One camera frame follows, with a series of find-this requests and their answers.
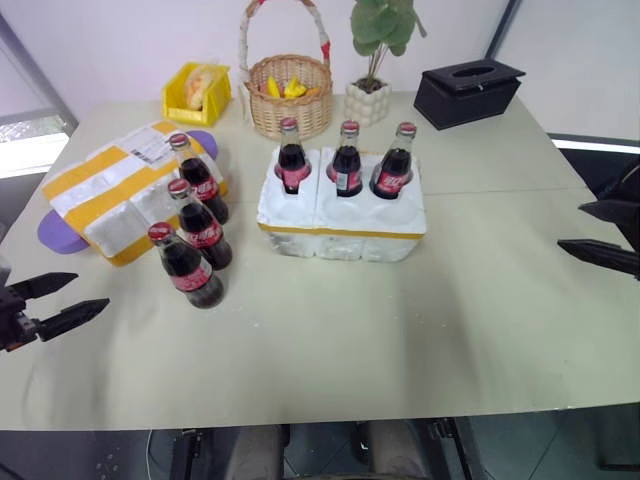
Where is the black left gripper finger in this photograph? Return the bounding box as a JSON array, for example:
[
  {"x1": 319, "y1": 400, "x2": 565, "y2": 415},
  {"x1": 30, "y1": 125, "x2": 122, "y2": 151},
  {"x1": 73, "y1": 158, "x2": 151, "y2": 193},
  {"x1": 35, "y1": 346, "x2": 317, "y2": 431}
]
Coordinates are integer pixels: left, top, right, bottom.
[
  {"x1": 36, "y1": 297, "x2": 111, "y2": 344},
  {"x1": 5, "y1": 272, "x2": 80, "y2": 302}
]

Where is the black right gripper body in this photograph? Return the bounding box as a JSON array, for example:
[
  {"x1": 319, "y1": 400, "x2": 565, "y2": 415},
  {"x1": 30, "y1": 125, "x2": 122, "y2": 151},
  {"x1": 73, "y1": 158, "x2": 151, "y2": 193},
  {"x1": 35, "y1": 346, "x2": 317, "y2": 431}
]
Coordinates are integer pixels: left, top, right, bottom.
[{"x1": 595, "y1": 156, "x2": 640, "y2": 207}]

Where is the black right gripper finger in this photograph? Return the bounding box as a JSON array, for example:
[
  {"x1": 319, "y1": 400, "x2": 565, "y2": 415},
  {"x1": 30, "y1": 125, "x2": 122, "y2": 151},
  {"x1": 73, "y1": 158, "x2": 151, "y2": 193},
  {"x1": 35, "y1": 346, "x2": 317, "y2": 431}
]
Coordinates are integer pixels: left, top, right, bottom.
[
  {"x1": 577, "y1": 199, "x2": 640, "y2": 239},
  {"x1": 556, "y1": 239, "x2": 640, "y2": 282}
]

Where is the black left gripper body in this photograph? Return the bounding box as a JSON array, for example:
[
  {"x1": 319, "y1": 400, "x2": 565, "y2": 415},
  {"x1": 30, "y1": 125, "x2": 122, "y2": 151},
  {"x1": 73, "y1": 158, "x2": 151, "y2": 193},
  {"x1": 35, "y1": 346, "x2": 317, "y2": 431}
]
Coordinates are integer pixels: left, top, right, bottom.
[{"x1": 0, "y1": 283, "x2": 41, "y2": 353}]

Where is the glass cola bottle red label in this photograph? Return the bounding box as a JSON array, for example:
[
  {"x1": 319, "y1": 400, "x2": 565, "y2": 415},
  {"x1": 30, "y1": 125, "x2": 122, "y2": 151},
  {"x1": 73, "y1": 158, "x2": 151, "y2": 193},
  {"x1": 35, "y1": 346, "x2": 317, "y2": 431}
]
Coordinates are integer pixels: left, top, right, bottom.
[
  {"x1": 166, "y1": 178, "x2": 234, "y2": 272},
  {"x1": 326, "y1": 119, "x2": 365, "y2": 199},
  {"x1": 369, "y1": 121, "x2": 419, "y2": 201},
  {"x1": 168, "y1": 132, "x2": 231, "y2": 226},
  {"x1": 275, "y1": 117, "x2": 313, "y2": 197},
  {"x1": 147, "y1": 221, "x2": 226, "y2": 311}
]

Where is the foam box with yellow tape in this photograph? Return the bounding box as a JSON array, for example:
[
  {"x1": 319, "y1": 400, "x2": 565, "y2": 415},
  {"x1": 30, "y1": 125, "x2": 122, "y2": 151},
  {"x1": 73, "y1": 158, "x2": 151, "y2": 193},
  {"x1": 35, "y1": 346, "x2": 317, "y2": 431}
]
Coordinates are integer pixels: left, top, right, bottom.
[{"x1": 41, "y1": 119, "x2": 231, "y2": 268}]

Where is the black tissue box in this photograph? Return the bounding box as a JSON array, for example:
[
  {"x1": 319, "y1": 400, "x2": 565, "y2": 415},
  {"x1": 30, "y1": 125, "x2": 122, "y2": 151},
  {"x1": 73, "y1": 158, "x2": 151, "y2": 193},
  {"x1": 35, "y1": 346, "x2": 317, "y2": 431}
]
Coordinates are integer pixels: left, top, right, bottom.
[{"x1": 412, "y1": 56, "x2": 528, "y2": 133}]

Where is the white foam bottle holder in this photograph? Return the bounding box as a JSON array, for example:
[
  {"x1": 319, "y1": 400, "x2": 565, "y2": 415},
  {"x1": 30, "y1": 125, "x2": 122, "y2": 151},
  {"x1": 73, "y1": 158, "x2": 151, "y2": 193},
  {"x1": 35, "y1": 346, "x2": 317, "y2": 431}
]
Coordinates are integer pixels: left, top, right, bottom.
[{"x1": 256, "y1": 144, "x2": 427, "y2": 264}]

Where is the purple oval mat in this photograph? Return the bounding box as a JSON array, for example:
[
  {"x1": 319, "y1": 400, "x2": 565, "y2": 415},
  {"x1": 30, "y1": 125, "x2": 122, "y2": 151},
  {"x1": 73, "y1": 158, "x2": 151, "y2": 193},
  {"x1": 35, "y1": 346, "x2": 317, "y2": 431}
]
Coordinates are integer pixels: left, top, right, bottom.
[{"x1": 37, "y1": 129, "x2": 222, "y2": 257}]

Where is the black table leg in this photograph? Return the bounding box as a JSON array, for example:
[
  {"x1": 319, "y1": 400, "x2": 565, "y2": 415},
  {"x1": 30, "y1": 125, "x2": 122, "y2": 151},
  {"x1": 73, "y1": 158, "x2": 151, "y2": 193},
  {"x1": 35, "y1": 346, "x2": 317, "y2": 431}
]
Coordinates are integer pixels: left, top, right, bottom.
[
  {"x1": 428, "y1": 417, "x2": 487, "y2": 480},
  {"x1": 168, "y1": 427, "x2": 202, "y2": 480}
]

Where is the grey rounded shape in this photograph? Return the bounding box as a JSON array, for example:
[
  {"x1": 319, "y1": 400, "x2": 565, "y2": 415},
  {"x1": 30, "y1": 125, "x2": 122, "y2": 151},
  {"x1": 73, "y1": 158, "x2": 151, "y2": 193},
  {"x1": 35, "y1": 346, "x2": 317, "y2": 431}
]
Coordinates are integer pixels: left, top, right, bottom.
[
  {"x1": 227, "y1": 424, "x2": 287, "y2": 480},
  {"x1": 367, "y1": 422, "x2": 432, "y2": 480}
]

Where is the yellow plastic storage bin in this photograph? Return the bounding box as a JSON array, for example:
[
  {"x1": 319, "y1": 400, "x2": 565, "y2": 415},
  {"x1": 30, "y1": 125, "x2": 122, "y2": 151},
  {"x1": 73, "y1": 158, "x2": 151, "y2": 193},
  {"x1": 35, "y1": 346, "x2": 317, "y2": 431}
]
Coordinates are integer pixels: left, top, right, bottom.
[{"x1": 161, "y1": 61, "x2": 233, "y2": 127}]

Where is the bread roll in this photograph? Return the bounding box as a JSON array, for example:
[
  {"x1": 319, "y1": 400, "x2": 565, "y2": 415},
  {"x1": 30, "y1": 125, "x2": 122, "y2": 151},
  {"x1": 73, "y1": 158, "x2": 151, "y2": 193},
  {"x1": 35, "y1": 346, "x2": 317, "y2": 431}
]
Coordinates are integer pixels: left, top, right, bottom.
[{"x1": 183, "y1": 66, "x2": 218, "y2": 112}]

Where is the white bubble plant pot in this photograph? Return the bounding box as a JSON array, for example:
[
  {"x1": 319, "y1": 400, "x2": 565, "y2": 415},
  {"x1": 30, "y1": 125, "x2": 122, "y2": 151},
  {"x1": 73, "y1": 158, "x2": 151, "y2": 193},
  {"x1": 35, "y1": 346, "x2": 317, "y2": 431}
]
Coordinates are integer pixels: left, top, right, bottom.
[{"x1": 343, "y1": 78, "x2": 393, "y2": 129}]

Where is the green leafy plant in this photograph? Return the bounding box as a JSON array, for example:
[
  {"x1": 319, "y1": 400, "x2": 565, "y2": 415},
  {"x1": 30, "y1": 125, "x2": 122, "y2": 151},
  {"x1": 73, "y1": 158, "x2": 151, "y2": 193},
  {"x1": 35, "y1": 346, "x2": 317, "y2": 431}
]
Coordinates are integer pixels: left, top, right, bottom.
[{"x1": 349, "y1": 0, "x2": 429, "y2": 92}]

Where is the dark wall post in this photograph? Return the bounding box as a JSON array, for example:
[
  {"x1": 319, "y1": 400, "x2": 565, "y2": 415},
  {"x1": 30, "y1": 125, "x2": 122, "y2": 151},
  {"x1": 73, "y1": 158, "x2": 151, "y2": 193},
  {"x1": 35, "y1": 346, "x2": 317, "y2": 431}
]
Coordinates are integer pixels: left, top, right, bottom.
[{"x1": 481, "y1": 0, "x2": 524, "y2": 61}]

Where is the grey window frame bar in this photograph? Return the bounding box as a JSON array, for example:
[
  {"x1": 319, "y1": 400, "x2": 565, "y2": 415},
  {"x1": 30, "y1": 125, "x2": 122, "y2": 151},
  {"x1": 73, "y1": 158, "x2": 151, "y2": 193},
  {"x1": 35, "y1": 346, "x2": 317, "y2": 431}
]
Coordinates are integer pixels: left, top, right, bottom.
[{"x1": 0, "y1": 9, "x2": 80, "y2": 142}]

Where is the wicker basket with handle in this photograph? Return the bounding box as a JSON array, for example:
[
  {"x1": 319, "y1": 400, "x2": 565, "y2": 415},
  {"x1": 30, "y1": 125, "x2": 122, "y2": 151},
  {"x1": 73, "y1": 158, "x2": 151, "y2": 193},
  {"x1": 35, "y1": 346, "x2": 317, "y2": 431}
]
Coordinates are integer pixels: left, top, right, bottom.
[{"x1": 237, "y1": 0, "x2": 336, "y2": 142}]

